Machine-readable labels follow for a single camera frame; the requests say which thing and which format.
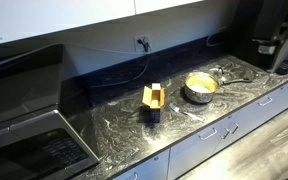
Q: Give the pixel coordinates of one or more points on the steel saucepan black handle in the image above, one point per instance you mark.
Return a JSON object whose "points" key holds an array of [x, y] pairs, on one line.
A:
{"points": [[200, 87]]}

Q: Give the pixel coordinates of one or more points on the blue pasta box flaps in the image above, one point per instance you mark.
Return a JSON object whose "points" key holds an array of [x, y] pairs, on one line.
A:
{"points": [[154, 98]]}

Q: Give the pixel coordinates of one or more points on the grey lower cabinet drawers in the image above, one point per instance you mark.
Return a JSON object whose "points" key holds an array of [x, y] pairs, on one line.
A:
{"points": [[190, 152]]}

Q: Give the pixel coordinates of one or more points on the stainless steel microwave oven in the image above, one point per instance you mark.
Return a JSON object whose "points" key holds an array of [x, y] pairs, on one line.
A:
{"points": [[38, 140]]}

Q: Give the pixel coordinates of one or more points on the white upper cabinet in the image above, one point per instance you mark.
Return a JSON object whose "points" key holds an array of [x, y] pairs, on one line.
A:
{"points": [[20, 19]]}

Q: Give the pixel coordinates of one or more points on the glass pot lid black handle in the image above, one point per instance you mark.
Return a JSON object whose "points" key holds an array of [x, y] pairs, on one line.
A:
{"points": [[218, 73]]}

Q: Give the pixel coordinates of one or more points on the silver fork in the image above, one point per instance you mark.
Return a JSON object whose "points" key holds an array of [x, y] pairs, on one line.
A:
{"points": [[191, 115]]}

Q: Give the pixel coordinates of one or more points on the white wall power outlet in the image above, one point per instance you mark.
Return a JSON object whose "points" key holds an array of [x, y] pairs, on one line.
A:
{"points": [[142, 43]]}

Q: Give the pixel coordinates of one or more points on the black coffee machine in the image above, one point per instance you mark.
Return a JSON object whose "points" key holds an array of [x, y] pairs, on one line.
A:
{"points": [[271, 33]]}

